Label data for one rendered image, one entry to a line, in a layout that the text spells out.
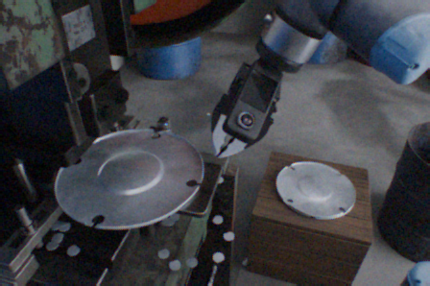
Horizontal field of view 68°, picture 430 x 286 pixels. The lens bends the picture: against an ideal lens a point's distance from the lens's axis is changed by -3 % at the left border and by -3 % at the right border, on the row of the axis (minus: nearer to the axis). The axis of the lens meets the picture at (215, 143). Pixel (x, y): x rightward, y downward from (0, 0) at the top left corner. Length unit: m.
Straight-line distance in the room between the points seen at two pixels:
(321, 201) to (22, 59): 1.05
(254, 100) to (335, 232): 0.79
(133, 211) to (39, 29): 0.33
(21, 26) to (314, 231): 1.01
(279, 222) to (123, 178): 0.65
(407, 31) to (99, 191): 0.54
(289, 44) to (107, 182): 0.41
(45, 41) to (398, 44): 0.38
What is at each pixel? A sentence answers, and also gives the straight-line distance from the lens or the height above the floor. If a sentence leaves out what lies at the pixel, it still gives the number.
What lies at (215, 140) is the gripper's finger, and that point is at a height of 0.90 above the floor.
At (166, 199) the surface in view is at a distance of 0.60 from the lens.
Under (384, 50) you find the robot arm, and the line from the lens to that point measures 0.39.
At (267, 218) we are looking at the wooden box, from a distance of 1.15.
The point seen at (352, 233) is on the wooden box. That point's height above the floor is 0.35.
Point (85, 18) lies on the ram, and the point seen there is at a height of 1.07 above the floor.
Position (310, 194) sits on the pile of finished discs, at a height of 0.37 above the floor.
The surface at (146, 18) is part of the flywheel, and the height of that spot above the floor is 0.99.
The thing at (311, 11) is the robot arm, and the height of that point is 1.11.
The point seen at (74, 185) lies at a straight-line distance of 0.68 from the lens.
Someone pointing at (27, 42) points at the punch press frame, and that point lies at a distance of 0.41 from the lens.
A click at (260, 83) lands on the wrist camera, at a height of 1.02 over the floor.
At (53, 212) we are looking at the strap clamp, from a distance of 0.68.
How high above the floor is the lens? 1.21
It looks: 36 degrees down
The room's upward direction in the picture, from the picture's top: straight up
